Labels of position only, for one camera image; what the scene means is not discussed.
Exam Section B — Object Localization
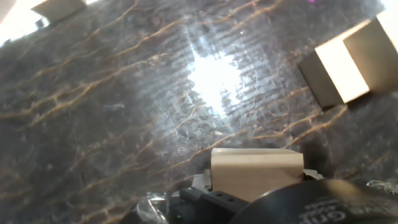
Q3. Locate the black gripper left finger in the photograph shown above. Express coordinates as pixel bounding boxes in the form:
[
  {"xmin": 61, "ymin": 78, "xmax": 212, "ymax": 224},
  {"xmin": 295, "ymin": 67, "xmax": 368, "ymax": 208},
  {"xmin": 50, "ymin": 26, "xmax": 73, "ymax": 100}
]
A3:
[{"xmin": 167, "ymin": 170, "xmax": 249, "ymax": 224}]

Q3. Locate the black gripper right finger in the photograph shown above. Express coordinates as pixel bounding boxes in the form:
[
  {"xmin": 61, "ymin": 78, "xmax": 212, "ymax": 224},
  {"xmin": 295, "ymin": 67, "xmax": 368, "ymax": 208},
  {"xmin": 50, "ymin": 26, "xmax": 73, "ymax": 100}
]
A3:
[{"xmin": 303, "ymin": 169, "xmax": 325, "ymax": 181}]

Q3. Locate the dark marble pattern mat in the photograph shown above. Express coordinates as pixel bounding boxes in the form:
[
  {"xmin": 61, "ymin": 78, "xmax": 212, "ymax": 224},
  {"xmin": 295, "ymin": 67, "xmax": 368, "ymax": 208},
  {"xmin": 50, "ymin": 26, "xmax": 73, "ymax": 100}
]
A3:
[{"xmin": 0, "ymin": 0, "xmax": 398, "ymax": 224}]

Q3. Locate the small pale wooden block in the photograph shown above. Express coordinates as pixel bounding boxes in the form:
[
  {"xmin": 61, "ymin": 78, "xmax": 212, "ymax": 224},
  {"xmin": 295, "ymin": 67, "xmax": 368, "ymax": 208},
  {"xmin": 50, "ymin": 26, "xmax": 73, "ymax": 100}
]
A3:
[{"xmin": 30, "ymin": 0, "xmax": 88, "ymax": 23}]

